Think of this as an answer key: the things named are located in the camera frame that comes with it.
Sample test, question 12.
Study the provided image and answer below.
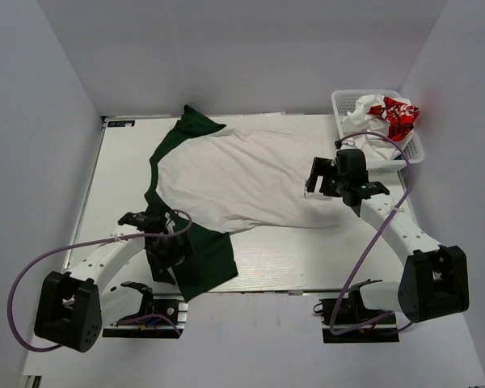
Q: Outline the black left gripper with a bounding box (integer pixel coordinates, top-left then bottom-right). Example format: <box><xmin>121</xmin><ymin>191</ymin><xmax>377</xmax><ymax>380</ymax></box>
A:
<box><xmin>145</xmin><ymin>229</ymin><xmax>200</xmax><ymax>285</ymax></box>

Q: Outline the white red print t-shirt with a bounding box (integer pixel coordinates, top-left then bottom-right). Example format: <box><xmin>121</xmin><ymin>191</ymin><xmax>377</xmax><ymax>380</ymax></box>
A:
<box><xmin>341</xmin><ymin>94</ymin><xmax>420</xmax><ymax>162</ymax></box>

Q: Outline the white green Charlie Brown t-shirt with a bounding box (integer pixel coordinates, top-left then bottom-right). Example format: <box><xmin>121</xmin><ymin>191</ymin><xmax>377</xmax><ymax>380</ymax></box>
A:
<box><xmin>144</xmin><ymin>105</ymin><xmax>338</xmax><ymax>301</ymax></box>

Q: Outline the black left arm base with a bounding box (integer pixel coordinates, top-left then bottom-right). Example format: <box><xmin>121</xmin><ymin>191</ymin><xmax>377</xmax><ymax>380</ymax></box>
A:
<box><xmin>101</xmin><ymin>281</ymin><xmax>188</xmax><ymax>340</ymax></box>

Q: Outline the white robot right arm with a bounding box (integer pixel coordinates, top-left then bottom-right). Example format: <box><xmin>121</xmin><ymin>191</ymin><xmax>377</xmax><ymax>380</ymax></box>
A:
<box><xmin>306</xmin><ymin>150</ymin><xmax>470</xmax><ymax>323</ymax></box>

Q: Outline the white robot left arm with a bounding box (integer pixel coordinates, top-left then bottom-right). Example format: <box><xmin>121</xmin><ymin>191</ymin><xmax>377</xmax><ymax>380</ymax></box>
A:
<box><xmin>34</xmin><ymin>209</ymin><xmax>194</xmax><ymax>352</ymax></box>

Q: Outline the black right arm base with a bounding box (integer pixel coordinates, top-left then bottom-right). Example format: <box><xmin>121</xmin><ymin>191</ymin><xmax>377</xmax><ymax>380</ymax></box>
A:
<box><xmin>313</xmin><ymin>280</ymin><xmax>399</xmax><ymax>344</ymax></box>

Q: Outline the white plastic basket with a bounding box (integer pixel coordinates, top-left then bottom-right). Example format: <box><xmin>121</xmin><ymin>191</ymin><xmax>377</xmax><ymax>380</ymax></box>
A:
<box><xmin>331</xmin><ymin>90</ymin><xmax>424</xmax><ymax>171</ymax></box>

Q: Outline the blue table label sticker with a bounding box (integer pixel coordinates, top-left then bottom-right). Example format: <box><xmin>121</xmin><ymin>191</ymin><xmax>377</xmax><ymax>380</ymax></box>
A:
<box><xmin>107</xmin><ymin>120</ymin><xmax>136</xmax><ymax>128</ymax></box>

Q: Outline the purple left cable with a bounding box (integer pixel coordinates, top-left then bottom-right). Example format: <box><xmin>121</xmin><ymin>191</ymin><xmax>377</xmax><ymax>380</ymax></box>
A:
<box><xmin>6</xmin><ymin>208</ymin><xmax>193</xmax><ymax>351</ymax></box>

